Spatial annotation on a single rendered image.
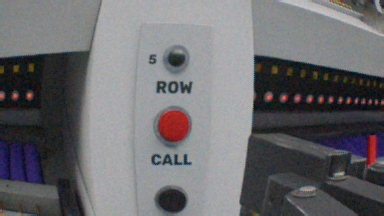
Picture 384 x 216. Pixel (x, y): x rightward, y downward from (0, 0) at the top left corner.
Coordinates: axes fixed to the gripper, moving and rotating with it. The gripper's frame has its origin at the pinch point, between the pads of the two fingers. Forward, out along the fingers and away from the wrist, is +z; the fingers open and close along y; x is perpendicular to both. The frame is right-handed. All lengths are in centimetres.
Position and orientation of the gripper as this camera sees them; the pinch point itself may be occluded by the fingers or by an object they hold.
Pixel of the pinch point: (300, 185)
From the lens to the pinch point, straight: 16.3
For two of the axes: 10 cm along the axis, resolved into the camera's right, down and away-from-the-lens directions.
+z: -3.6, -1.1, 9.3
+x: 0.5, -9.9, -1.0
